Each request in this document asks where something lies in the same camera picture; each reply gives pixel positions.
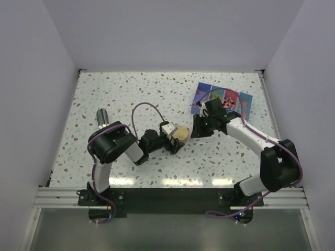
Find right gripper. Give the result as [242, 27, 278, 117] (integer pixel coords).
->
[191, 113, 216, 138]

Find gold jar lid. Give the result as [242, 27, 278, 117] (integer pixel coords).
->
[173, 125, 189, 142]

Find purple candy box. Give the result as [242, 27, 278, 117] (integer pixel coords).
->
[191, 82, 212, 115]

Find pink candy box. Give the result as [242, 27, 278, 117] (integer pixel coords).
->
[222, 90, 238, 112]

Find metal scoop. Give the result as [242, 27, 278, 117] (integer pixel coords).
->
[96, 108, 109, 129]

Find light blue candy box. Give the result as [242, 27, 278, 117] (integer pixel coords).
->
[236, 92, 253, 121]

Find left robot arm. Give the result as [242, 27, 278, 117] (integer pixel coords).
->
[87, 121, 185, 205]

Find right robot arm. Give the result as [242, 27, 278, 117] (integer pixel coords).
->
[191, 98, 303, 206]

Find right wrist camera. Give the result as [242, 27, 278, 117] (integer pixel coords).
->
[196, 101, 209, 117]

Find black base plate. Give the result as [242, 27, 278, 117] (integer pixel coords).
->
[76, 188, 264, 220]

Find aluminium frame rail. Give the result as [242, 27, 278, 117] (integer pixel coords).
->
[257, 70, 320, 250]

